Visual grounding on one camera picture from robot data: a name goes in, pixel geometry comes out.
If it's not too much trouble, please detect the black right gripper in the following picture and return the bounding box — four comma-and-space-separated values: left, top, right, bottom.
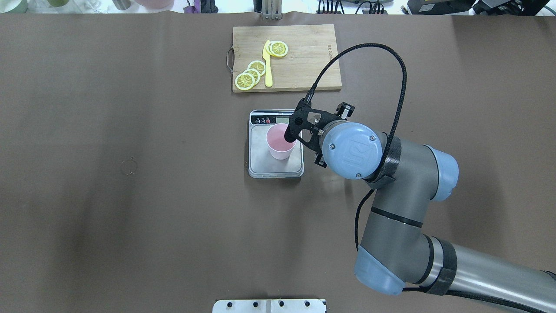
300, 103, 355, 168

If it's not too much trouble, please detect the pink plastic cup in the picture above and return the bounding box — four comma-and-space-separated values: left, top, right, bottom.
266, 123, 297, 160

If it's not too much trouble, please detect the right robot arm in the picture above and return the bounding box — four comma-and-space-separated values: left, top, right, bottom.
286, 100, 555, 313

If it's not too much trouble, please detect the silver digital kitchen scale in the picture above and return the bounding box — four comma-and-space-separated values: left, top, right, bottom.
248, 109, 304, 179

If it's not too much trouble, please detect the yellow plastic knife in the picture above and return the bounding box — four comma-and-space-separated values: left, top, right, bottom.
262, 40, 273, 88

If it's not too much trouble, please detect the lemon slice near knife tip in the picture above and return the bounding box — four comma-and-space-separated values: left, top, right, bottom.
267, 41, 289, 58

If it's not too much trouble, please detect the upper lemon slice of stack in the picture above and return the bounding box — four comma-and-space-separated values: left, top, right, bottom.
247, 60, 266, 76

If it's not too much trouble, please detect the lemon slice of stack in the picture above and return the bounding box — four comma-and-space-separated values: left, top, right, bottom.
243, 68, 261, 86
247, 60, 266, 76
235, 73, 257, 91

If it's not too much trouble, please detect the middle lemon slice of stack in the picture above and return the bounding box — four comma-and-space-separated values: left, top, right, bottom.
243, 68, 261, 86

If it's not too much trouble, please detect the lower lemon slice of stack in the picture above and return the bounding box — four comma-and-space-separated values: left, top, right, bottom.
235, 73, 257, 91

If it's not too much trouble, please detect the brown table cover sheet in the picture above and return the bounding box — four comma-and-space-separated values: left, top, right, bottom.
0, 12, 555, 313

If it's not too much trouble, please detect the black right camera cable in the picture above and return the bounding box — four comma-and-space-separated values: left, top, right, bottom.
304, 43, 409, 150

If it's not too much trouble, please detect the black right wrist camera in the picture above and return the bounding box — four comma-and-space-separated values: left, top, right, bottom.
284, 99, 344, 144

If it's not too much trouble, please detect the aluminium frame post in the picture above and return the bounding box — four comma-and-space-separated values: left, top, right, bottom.
260, 0, 283, 20

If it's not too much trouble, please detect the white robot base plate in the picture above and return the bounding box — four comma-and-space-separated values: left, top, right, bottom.
212, 299, 328, 313

